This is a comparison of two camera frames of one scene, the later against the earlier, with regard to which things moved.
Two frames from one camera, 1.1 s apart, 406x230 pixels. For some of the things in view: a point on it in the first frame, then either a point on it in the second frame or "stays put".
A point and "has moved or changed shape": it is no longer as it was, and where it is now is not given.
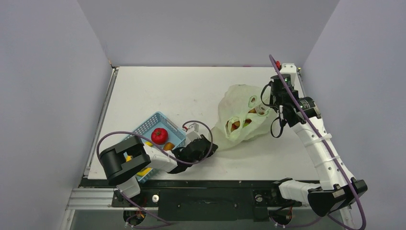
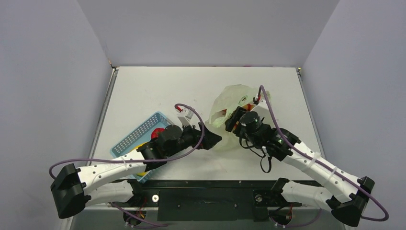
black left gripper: x=208 y=144 → x=209 y=140
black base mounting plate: x=200 y=201 stays put
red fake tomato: x=159 y=136 stays put
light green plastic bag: x=242 y=117 has moved or changed shape
